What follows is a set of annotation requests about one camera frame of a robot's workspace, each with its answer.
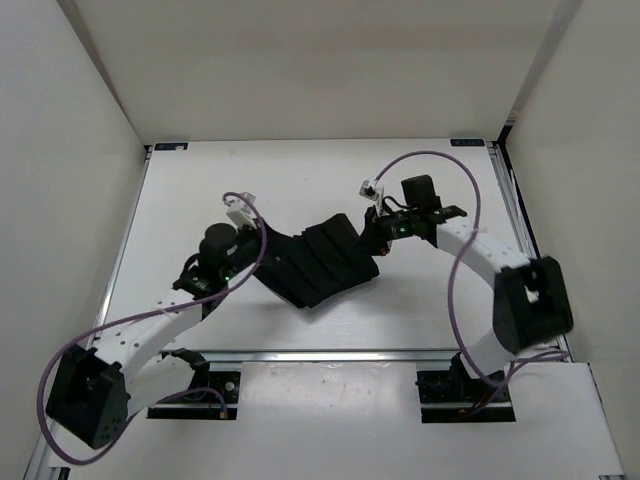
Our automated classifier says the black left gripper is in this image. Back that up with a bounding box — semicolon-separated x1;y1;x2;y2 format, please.
221;217;298;281

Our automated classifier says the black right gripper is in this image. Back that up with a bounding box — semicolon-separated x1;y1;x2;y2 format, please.
349;204;418;256

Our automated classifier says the black skirt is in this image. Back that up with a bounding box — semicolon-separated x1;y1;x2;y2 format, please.
254;213;379;309

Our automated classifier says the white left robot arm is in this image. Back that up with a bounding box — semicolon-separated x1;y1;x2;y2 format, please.
37;220;267;450

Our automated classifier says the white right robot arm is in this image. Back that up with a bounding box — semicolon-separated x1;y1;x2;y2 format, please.
360;175;574;400

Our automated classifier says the blue left corner label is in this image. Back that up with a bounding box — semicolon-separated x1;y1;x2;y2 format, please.
154;142;189;151

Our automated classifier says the blue corner label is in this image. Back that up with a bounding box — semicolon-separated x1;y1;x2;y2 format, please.
154;142;189;151
450;138;485;148

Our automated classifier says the blue right corner label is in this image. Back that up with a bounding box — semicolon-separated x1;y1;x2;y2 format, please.
450;138;485;148

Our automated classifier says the white front cover panel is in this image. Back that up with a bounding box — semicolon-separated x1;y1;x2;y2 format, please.
47;363;624;479

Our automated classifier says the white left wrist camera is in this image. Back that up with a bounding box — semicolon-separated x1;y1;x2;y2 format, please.
223;192;259;231

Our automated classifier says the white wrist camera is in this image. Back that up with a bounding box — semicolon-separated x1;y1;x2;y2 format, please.
223;192;259;231
359;179;384;215

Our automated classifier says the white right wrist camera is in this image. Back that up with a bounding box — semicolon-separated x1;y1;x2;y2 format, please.
359;179;384;215

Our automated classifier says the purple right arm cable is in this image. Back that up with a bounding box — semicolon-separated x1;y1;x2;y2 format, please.
374;149;571;414

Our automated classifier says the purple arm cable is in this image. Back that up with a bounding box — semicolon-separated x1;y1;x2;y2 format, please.
37;190;267;465
374;149;571;414

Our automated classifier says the aluminium front rail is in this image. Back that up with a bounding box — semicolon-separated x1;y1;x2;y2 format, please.
202;349;455;363

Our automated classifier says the aluminium rail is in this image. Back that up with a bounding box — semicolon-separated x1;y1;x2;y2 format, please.
202;349;455;363
487;125;572;361

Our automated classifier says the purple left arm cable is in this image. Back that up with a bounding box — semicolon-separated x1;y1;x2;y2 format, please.
37;190;267;465

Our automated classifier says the aluminium right side rail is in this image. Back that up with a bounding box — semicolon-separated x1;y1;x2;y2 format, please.
487;125;572;361

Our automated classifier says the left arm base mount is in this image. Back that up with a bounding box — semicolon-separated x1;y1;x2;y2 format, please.
146;363;241;421

